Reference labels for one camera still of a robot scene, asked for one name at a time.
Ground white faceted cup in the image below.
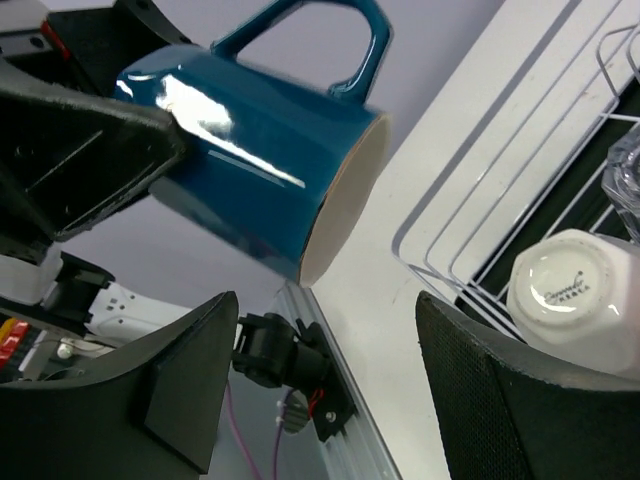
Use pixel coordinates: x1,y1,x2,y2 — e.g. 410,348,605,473
506,229,639,379

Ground aluminium rail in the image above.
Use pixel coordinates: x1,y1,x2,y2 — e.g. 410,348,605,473
273,283,401,479

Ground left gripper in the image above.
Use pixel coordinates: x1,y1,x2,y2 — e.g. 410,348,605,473
1,1,192,241

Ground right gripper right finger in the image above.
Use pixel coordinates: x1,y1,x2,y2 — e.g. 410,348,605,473
415,291,639,479

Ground dark blue mug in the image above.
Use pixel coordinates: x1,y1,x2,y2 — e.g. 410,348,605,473
114,1,392,287

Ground white wire dish rack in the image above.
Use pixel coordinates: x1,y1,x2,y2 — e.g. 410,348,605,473
391,1,639,338

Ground black drip tray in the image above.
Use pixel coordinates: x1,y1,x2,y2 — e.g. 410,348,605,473
454,74,640,346

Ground clear faceted glass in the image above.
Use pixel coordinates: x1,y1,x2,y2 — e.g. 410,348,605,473
601,127,640,245

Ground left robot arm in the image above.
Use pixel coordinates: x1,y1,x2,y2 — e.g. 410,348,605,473
1,1,189,338

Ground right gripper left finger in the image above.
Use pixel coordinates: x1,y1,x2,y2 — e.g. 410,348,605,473
1,292,239,480

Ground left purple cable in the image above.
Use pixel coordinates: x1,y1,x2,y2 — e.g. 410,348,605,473
224,379,286,480

